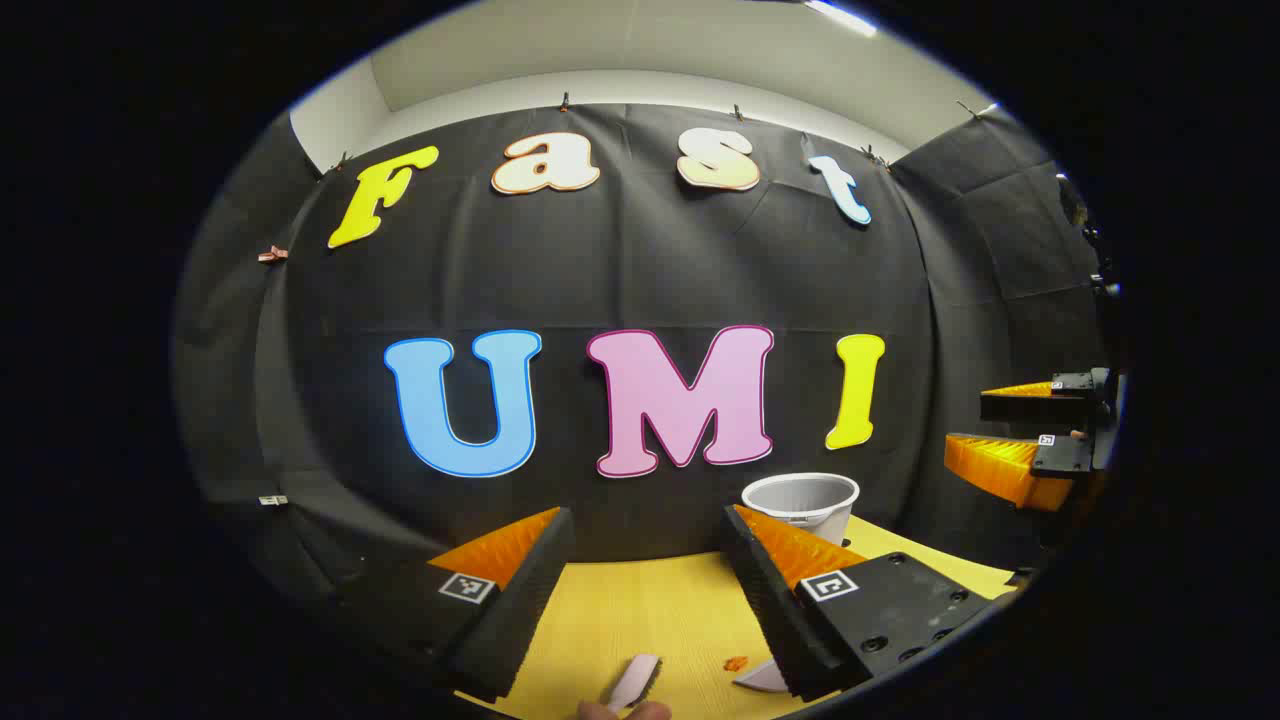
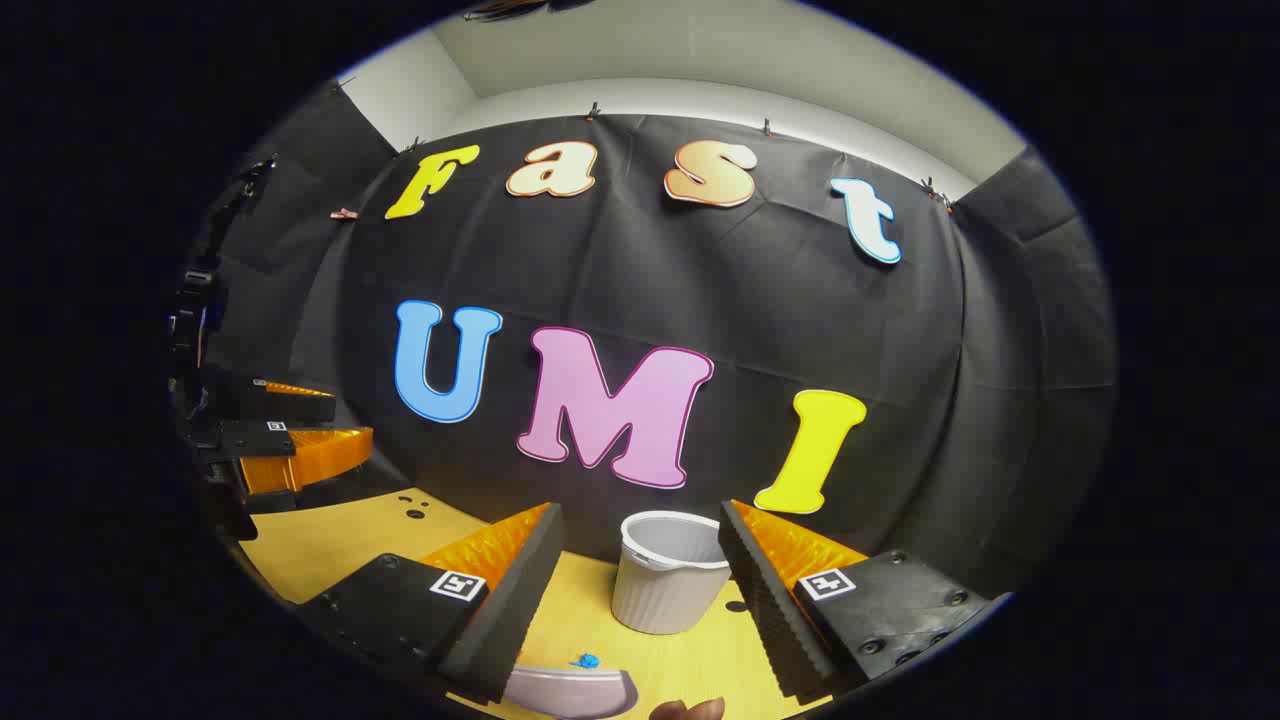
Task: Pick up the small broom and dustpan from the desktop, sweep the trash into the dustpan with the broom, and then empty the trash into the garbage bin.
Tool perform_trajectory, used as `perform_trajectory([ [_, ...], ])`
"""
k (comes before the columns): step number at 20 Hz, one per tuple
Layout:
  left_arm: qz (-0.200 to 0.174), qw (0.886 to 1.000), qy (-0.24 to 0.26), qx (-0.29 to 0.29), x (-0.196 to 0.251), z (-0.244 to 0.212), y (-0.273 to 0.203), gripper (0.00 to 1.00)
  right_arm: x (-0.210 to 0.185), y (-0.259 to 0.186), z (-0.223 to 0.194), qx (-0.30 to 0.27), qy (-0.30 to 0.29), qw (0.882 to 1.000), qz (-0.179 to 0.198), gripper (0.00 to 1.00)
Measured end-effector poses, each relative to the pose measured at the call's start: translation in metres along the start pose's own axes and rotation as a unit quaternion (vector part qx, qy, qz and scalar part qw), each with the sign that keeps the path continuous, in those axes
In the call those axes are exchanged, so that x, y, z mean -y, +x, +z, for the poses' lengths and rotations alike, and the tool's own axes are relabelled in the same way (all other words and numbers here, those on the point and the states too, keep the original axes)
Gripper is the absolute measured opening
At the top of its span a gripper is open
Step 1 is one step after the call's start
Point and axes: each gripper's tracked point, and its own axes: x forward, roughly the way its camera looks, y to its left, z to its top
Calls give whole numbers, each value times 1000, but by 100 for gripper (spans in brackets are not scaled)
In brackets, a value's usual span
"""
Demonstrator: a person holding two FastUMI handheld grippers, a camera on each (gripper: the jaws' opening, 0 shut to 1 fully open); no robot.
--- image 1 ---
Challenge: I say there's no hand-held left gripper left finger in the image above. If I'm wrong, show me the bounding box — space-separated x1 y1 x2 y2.
335 506 577 703

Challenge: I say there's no black backdrop cloth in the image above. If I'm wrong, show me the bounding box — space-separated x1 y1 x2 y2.
172 100 1116 641

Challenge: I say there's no ceiling light strip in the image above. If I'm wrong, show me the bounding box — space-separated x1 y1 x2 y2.
800 0 881 39

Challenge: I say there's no pale lilac dustpan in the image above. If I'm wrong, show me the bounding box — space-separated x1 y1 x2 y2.
732 655 791 694

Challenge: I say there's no white ribbed garbage bin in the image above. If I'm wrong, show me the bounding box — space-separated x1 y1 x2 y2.
741 472 861 547

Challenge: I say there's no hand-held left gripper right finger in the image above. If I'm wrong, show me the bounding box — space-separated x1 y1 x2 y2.
718 503 999 703

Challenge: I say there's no yellow wooden desktop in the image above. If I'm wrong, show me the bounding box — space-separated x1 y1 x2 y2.
455 515 1019 720

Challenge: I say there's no small pale lilac broom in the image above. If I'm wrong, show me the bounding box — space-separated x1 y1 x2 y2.
605 654 663 713

